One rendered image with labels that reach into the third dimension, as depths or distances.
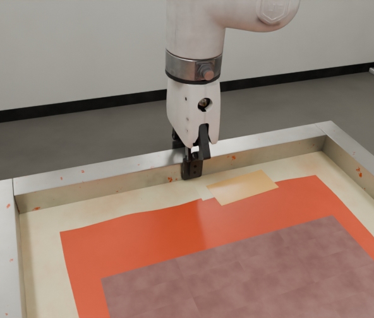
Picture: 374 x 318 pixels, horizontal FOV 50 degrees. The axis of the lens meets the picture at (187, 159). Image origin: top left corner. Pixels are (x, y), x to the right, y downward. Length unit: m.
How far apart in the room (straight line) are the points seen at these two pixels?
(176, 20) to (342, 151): 0.37
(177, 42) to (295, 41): 4.12
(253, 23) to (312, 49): 4.27
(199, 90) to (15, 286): 0.31
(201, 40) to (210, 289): 0.30
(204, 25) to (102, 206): 0.29
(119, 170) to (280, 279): 0.27
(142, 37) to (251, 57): 1.20
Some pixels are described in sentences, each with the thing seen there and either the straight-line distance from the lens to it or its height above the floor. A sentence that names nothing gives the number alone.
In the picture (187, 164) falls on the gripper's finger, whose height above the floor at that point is 1.15.
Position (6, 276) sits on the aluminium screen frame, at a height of 1.13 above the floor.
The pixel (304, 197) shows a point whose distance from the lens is 0.64.
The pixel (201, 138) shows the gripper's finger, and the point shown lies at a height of 1.21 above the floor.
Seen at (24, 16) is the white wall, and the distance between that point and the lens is 3.66.
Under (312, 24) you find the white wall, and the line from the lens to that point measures 4.67.
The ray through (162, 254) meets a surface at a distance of 0.53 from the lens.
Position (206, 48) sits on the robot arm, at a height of 1.33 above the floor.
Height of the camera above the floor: 1.45
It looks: 29 degrees down
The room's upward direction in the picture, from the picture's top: straight up
